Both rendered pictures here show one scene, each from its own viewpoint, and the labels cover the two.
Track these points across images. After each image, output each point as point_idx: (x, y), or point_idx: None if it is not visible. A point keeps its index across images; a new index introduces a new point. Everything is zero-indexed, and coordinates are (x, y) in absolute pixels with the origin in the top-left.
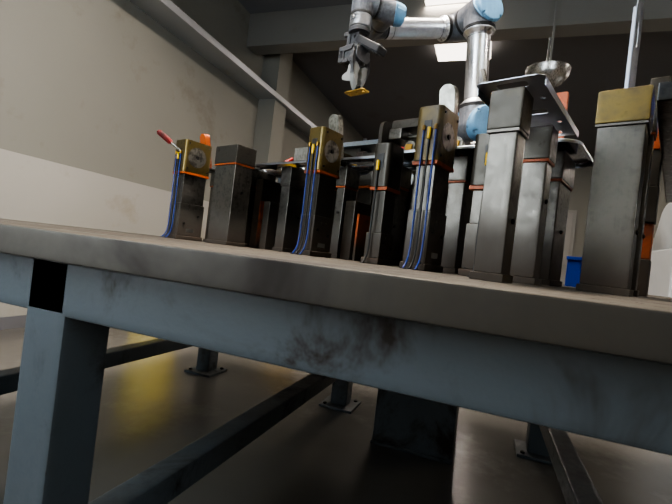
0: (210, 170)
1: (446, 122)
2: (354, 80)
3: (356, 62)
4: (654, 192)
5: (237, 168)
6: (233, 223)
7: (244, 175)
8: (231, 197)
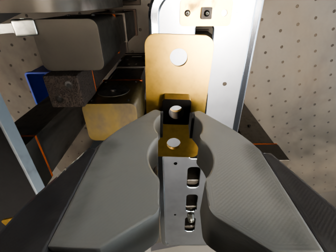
0: (199, 244)
1: None
2: (222, 124)
3: (284, 238)
4: None
5: (269, 141)
6: (243, 109)
7: (255, 137)
8: (258, 122)
